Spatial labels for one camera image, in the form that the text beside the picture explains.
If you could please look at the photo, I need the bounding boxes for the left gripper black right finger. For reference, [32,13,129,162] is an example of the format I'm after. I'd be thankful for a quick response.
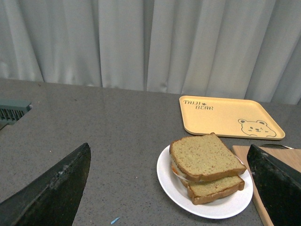
[247,145,301,226]

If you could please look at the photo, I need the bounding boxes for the green slotted rack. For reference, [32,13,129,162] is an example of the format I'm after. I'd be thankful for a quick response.
[0,99,31,125]

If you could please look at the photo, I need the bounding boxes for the white round plate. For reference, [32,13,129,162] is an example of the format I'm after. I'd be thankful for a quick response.
[157,146,253,219]

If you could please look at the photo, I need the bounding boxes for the grey curtain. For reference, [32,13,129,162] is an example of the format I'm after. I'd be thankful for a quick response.
[0,0,301,105]

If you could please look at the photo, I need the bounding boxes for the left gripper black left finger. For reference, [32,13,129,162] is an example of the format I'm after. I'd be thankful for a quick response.
[0,143,91,226]

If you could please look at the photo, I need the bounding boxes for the fake fried egg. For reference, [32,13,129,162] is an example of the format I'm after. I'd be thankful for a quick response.
[169,154,203,182]

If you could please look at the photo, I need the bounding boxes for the bread slice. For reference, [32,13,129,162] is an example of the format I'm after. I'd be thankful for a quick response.
[180,176,245,205]
[169,133,246,181]

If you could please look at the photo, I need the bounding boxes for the wooden cutting board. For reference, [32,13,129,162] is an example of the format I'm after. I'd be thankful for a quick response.
[232,145,301,226]

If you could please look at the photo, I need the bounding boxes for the yellow bear tray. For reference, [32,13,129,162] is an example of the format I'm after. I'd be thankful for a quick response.
[179,96,285,140]

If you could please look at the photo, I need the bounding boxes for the black cutting board handle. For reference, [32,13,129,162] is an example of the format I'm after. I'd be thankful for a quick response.
[261,144,293,149]

